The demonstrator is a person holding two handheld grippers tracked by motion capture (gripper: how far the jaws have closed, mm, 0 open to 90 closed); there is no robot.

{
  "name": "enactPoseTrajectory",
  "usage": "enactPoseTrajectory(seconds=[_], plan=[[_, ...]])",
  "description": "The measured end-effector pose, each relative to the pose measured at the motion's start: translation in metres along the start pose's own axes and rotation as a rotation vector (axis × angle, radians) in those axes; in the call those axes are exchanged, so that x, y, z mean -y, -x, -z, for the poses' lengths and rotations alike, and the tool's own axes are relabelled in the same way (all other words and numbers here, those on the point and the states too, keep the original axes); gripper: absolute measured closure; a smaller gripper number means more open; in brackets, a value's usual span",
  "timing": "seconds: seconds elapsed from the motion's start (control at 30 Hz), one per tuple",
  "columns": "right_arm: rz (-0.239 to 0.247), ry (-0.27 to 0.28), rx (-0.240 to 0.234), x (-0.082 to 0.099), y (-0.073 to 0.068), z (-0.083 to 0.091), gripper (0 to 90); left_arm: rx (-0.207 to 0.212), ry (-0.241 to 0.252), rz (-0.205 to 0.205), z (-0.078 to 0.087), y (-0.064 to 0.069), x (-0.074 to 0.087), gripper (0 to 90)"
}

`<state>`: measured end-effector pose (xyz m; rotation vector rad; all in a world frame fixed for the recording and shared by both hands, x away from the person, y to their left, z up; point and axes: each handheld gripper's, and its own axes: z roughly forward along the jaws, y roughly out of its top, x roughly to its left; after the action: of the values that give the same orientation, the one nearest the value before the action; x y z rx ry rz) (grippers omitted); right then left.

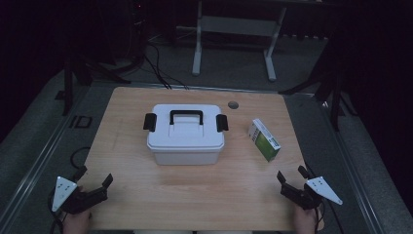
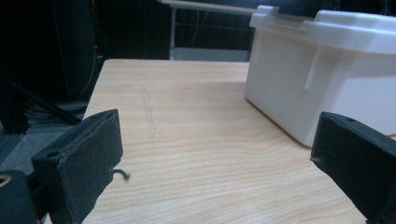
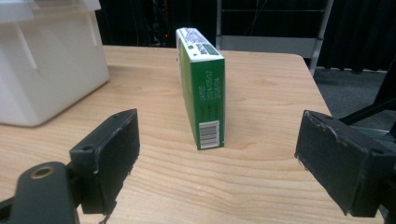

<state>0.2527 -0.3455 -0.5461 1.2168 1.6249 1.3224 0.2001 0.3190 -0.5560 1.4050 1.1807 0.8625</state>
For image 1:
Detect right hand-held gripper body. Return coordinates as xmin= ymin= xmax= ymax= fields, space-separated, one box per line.
xmin=281 ymin=175 xmax=344 ymax=211

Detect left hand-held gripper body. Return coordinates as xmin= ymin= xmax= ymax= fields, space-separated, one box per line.
xmin=51 ymin=175 xmax=109 ymax=215

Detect green and white carton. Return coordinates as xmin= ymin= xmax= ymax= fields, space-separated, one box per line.
xmin=247 ymin=118 xmax=282 ymax=163

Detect white plastic storage box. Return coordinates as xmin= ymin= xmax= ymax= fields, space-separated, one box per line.
xmin=151 ymin=147 xmax=222 ymax=167

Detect white box lid black handle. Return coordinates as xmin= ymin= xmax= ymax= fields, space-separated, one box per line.
xmin=142 ymin=103 xmax=230 ymax=153

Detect person's left hand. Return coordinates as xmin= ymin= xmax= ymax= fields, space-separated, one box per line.
xmin=62 ymin=210 xmax=94 ymax=234

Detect person's right hand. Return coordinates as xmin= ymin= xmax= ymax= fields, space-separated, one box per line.
xmin=293 ymin=206 xmax=325 ymax=234

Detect black tripod stand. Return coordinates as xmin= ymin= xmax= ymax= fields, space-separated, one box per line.
xmin=55 ymin=55 xmax=131 ymax=117
xmin=278 ymin=48 xmax=358 ymax=133

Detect dark equipment rack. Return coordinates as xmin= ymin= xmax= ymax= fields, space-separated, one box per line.
xmin=128 ymin=0 xmax=151 ymax=67

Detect left hand-held gripper cable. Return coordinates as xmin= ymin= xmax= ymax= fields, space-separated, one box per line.
xmin=48 ymin=146 xmax=92 ymax=234

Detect hand-held gripper cable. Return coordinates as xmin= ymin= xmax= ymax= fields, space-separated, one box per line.
xmin=312 ymin=199 xmax=345 ymax=234
xmin=48 ymin=146 xmax=92 ymax=234

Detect right hand-held gripper cable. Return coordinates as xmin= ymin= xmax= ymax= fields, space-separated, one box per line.
xmin=312 ymin=199 xmax=345 ymax=234

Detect metal floor rail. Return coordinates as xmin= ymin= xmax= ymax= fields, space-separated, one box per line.
xmin=313 ymin=94 xmax=386 ymax=234
xmin=0 ymin=85 xmax=93 ymax=228

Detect black floor cables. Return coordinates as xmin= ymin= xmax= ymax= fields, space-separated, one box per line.
xmin=142 ymin=42 xmax=190 ymax=91

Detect white metal stand frame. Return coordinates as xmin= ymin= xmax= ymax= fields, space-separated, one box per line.
xmin=191 ymin=0 xmax=288 ymax=82

